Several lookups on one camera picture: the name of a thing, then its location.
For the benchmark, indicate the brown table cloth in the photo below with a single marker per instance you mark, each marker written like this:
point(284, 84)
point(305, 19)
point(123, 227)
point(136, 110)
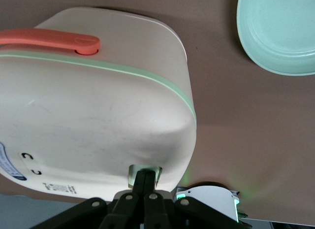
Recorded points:
point(246, 130)

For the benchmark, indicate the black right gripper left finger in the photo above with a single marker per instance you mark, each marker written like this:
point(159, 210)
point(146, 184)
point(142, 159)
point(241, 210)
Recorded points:
point(128, 209)

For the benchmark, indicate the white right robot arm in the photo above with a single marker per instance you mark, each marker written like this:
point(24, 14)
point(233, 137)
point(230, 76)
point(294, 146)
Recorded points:
point(211, 199)

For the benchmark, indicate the cream lunch box container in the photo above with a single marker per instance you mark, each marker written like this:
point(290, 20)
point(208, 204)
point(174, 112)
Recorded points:
point(93, 110)

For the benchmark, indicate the light green plate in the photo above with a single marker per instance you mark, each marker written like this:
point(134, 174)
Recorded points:
point(283, 29)

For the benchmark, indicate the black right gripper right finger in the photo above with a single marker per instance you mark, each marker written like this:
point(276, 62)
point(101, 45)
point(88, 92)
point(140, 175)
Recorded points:
point(155, 209)

